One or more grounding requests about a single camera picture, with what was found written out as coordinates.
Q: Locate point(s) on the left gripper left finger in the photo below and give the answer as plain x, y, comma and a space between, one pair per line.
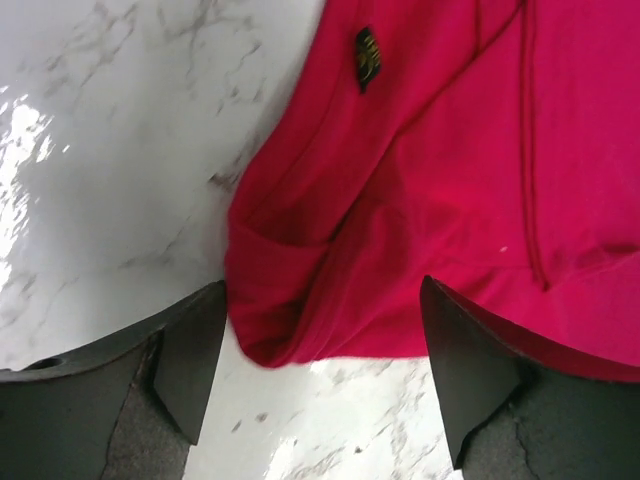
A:
127, 406

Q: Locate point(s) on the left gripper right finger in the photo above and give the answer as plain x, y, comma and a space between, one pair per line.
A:
516, 405

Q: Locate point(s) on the red t shirt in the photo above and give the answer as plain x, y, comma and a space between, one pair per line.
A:
490, 145

